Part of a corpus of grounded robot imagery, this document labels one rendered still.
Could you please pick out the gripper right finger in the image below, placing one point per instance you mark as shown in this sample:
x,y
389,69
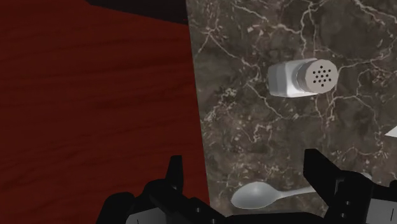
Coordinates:
x,y
338,186

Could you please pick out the white plastic spoon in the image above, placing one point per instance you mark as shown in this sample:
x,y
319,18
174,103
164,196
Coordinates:
x,y
257,194

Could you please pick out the white salt shaker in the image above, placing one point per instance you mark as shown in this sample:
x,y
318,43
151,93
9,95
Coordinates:
x,y
294,78

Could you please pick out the white flat object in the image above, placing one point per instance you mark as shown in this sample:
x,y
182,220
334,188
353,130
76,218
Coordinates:
x,y
392,132

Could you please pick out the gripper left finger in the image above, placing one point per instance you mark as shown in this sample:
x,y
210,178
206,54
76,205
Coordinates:
x,y
173,189

